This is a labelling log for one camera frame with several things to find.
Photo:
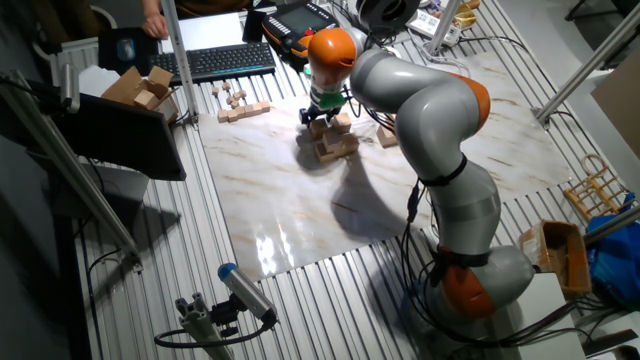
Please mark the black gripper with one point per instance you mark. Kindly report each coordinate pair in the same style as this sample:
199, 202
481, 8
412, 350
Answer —
320, 113

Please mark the small cardboard box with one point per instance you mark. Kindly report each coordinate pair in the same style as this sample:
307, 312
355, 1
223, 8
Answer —
140, 90

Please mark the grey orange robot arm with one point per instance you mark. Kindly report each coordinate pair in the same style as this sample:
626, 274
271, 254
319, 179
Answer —
430, 110

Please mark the person right forearm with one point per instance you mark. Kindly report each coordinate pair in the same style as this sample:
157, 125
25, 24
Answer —
150, 6

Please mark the person right hand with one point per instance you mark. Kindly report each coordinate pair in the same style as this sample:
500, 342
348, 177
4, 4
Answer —
155, 25

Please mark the small wooden cube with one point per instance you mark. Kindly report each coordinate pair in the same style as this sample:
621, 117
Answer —
223, 116
257, 107
240, 112
232, 115
265, 105
249, 110

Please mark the marble pattern mat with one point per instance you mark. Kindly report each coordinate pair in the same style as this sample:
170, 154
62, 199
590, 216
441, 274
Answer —
280, 200

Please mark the black orange teach pendant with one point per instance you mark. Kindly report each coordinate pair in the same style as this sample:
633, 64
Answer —
290, 22

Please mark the black keyboard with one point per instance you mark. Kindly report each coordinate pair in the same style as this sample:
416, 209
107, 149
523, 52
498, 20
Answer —
225, 62

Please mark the black phone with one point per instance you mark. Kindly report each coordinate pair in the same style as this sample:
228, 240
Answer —
254, 25

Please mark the black round spool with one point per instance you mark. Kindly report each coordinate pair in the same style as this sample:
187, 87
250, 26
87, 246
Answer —
387, 15

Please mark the white power strip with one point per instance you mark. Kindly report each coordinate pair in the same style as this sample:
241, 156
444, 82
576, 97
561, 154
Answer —
425, 22

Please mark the person torso brown shirt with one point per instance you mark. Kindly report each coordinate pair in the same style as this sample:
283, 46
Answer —
210, 6

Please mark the gold packet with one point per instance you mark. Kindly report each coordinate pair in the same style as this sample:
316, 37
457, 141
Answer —
466, 17

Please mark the black monitor panel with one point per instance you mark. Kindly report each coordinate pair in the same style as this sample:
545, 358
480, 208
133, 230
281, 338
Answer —
125, 140

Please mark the grey computer mouse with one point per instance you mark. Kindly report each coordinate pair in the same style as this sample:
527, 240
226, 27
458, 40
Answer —
126, 49

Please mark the black mouse pad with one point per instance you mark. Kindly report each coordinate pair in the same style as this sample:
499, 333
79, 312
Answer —
110, 57

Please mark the white plastic container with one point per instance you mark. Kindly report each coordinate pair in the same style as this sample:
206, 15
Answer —
95, 80

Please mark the short aluminium profile stub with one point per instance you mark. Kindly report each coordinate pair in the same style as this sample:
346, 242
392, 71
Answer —
197, 322

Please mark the white ribbed tray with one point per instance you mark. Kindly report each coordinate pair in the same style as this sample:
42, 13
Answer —
75, 57

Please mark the cardboard box with orange tape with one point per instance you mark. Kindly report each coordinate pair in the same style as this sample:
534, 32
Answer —
560, 255

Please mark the wooden rack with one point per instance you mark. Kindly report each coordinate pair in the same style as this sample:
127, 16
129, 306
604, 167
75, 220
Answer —
595, 195

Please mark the blue bag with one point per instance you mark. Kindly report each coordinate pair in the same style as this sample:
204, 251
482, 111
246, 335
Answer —
617, 260

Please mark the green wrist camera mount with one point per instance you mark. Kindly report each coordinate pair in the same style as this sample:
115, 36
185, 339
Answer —
331, 101

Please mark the aluminium frame post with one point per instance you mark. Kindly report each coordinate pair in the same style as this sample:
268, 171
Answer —
445, 25
175, 50

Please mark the grey camera with blue end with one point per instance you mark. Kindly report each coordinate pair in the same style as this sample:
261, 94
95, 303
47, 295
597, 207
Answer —
247, 292

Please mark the black camera clamp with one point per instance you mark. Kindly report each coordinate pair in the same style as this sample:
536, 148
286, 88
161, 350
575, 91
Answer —
225, 315

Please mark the grey camera on beam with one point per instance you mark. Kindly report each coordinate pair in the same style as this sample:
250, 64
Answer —
70, 87

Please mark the aluminium frame beam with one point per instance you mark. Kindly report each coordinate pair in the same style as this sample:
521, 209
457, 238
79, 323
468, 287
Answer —
615, 222
65, 165
590, 65

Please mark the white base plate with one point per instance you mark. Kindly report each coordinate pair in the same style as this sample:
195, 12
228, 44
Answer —
550, 300

